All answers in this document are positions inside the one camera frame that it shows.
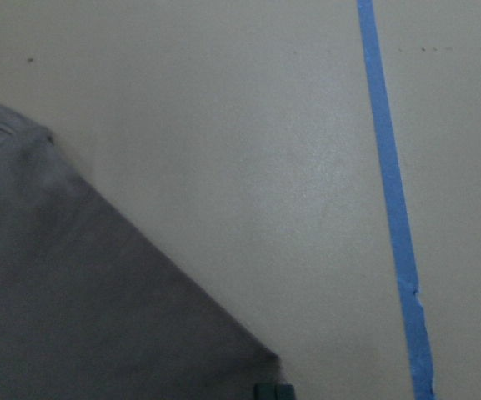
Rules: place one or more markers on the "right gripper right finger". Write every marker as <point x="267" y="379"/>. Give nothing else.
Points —
<point x="285" y="392"/>

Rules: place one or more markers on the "brown t-shirt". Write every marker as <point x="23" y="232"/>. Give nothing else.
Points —
<point x="89" y="308"/>

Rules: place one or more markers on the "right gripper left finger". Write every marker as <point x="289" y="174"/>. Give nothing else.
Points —
<point x="264" y="391"/>

